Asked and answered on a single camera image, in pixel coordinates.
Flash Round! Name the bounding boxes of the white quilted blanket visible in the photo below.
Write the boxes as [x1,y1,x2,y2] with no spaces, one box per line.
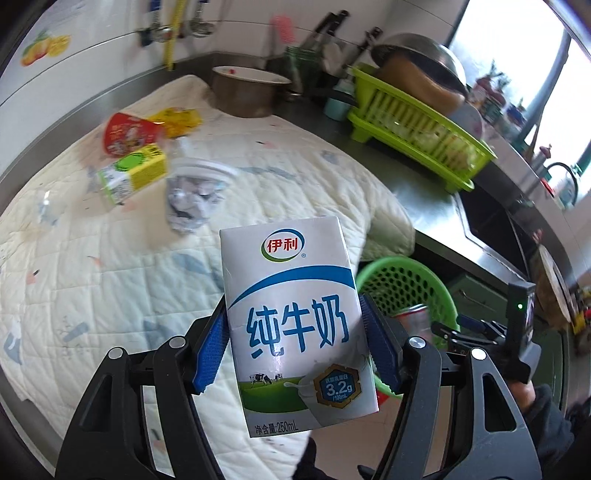
[0,74,416,480]

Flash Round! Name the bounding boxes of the person's right forearm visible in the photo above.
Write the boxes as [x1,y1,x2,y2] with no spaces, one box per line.
[512,382,579,480]

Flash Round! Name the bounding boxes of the yellow gas hose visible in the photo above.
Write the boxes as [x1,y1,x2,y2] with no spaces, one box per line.
[163,0,186,71]

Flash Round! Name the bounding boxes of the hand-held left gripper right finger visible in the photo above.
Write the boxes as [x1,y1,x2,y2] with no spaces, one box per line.
[359,292,544,480]

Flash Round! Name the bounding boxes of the gas valve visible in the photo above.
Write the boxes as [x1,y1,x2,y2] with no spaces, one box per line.
[135,24,178,47]

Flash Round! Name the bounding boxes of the red drink can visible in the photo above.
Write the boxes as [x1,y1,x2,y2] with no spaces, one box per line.
[394,304,432,342]

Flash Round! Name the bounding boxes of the clear plastic wrapper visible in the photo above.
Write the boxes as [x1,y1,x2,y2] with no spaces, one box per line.
[36,188,62,224]

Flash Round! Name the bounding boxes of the steel bowl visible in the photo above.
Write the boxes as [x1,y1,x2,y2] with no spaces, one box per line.
[370,32,468,93]

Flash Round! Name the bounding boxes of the brown wooden bowl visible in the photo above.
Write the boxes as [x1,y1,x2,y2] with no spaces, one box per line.
[376,50,468,115]

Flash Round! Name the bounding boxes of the pink spatula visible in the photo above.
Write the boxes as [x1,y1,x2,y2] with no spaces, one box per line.
[271,14,297,49]

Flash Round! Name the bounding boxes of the white plate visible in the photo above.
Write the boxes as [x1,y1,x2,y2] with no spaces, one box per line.
[456,104,484,141]

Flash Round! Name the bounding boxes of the curved faucet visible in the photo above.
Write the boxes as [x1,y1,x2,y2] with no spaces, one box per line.
[546,161,581,209]

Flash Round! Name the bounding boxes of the green plastic mesh basket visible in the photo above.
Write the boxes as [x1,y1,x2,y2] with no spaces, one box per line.
[355,256,462,402]

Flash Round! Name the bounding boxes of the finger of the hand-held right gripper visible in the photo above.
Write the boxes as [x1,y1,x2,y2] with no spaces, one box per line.
[431,323,504,357]
[456,313,508,343]

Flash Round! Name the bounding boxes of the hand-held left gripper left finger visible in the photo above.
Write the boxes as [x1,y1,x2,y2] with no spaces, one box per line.
[55,294,230,480]

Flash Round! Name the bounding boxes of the yellow wrapper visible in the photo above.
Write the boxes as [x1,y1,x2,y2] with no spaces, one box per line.
[152,107,203,138]

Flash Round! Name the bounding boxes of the steel sink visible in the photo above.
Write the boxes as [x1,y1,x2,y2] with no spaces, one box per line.
[455,184,539,280]

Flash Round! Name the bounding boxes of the brown pot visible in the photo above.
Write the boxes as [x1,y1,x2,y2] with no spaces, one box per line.
[211,65,293,119]

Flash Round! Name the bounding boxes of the green utensil holder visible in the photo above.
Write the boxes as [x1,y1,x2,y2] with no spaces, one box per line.
[285,45,325,95]

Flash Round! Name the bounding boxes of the teal cup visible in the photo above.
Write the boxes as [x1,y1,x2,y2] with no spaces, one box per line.
[323,78,355,122]

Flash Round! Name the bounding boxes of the bottles on windowsill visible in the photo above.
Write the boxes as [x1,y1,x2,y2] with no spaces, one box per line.
[471,62,528,137]

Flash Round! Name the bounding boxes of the clear plastic cup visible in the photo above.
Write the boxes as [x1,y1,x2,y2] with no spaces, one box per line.
[168,156,239,186]

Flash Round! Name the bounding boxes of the round wooden cutting board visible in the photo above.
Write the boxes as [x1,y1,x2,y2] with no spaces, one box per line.
[537,244,574,325]

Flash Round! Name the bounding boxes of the white blue milk carton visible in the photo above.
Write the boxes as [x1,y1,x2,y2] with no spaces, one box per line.
[219,215,380,439]

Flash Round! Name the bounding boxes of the yellow green juice carton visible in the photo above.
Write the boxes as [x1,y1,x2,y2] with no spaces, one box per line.
[95,143,168,206]

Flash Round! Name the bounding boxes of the red snack packet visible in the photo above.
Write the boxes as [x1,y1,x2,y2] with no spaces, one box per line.
[102,112,164,155]

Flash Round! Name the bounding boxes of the green dish rack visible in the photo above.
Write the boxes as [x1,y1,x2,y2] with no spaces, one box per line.
[346,64,498,193]

